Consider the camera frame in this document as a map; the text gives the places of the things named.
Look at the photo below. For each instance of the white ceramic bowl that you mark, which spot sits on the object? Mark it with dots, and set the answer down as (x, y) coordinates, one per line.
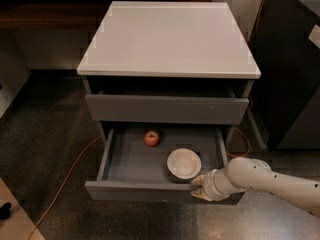
(184, 163)

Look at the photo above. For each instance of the grey drawer cabinet white top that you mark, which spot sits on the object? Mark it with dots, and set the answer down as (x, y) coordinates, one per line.
(185, 49)

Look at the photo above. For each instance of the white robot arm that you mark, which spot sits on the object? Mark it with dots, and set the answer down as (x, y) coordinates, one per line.
(242, 174)

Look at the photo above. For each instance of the grey top drawer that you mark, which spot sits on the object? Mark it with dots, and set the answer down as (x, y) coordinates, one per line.
(167, 109)

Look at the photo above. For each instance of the small black object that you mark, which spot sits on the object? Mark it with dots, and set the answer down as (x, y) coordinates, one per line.
(5, 211)

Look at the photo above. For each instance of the dark black side cabinet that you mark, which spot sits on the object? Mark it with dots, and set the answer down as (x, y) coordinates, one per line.
(286, 98)

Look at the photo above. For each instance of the red apple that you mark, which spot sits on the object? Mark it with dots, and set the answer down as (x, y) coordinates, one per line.
(152, 138)

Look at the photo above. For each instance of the grey drawer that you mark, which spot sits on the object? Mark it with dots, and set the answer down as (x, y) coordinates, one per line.
(167, 109)
(132, 171)

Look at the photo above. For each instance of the dark wooden bench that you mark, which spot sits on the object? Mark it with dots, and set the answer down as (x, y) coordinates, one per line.
(58, 14)

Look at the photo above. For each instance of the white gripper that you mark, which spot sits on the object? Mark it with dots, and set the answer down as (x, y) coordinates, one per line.
(209, 184)

